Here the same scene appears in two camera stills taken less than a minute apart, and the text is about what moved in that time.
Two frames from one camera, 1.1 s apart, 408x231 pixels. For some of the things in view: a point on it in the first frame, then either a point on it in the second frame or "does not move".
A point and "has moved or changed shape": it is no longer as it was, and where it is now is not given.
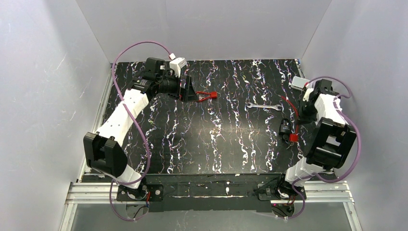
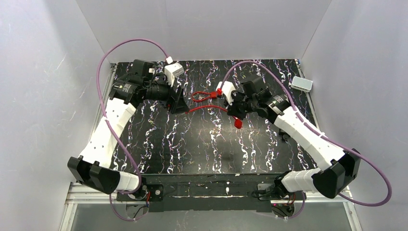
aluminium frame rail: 88,188 does not move
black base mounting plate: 211,193 does not move
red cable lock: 213,95 has moved or changed shape
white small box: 298,83 does not move
